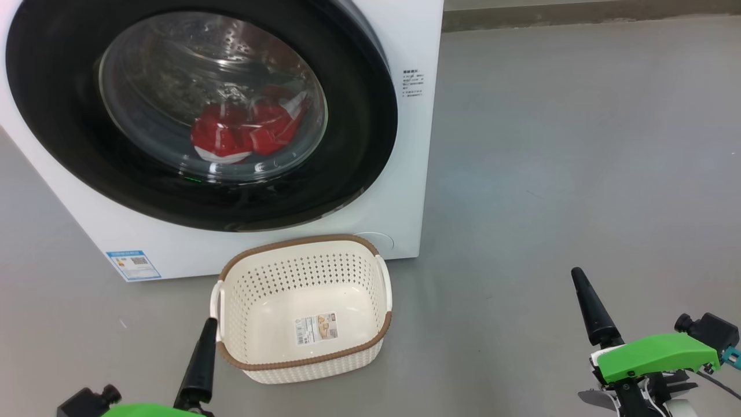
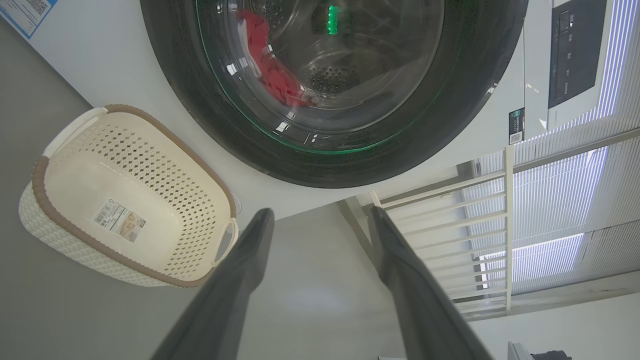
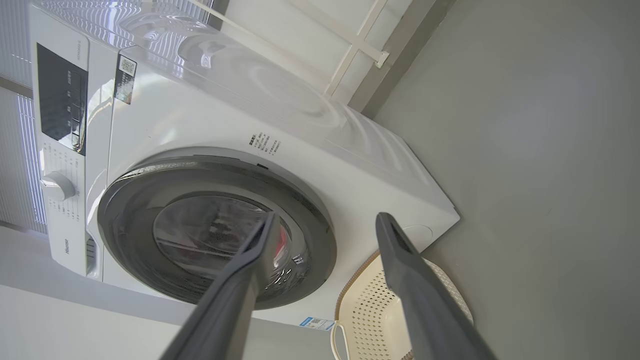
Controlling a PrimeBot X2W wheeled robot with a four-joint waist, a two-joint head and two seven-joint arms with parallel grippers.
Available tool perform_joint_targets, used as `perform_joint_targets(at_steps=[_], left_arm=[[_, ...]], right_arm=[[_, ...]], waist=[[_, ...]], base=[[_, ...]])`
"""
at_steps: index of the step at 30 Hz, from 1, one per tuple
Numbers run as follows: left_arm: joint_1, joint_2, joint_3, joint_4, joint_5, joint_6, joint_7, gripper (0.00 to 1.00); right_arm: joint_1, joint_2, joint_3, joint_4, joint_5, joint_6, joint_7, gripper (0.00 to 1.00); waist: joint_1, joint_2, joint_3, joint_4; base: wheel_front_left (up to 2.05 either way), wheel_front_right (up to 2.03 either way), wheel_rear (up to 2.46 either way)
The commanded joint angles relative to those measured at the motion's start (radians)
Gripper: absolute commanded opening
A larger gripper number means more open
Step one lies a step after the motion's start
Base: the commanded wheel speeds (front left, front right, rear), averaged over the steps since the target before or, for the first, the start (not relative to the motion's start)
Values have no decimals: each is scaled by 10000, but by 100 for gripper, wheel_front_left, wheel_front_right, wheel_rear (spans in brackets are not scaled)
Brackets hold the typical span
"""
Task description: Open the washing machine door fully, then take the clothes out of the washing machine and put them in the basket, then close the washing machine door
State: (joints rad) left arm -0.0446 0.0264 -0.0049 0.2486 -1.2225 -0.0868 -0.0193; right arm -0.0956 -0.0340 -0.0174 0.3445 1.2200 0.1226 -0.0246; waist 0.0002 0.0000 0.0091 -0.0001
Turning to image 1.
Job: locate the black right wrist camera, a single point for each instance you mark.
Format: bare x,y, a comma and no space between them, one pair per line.
712,333

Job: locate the blue energy label sticker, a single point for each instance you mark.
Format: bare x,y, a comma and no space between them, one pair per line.
134,266

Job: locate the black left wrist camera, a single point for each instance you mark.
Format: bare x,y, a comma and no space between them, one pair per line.
84,402

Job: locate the dark grey baseboard strip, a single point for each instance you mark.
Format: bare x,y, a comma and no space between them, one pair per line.
579,16

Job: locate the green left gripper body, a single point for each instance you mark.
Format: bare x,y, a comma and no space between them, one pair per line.
150,410

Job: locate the stainless steel perforated drum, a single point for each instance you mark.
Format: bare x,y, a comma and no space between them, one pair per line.
173,69

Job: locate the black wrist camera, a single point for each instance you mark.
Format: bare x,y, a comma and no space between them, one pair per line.
712,333
84,402

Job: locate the cream basket with brown rim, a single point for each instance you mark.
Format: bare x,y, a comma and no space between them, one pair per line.
278,327

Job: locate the black round glass washer door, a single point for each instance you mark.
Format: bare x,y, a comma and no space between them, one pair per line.
359,116

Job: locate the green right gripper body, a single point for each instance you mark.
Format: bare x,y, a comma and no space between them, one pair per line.
654,354

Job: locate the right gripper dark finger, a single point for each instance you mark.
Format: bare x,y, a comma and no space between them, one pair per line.
593,313

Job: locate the printed label sticker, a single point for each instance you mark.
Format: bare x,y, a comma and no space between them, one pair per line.
317,329

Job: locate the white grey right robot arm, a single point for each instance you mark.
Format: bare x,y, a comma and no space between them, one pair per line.
683,408

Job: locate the red and white garment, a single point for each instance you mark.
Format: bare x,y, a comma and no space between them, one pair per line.
231,136

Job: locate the white front-load washing machine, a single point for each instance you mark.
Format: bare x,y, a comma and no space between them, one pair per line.
405,174

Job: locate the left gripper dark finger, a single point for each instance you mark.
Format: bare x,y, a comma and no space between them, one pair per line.
198,365

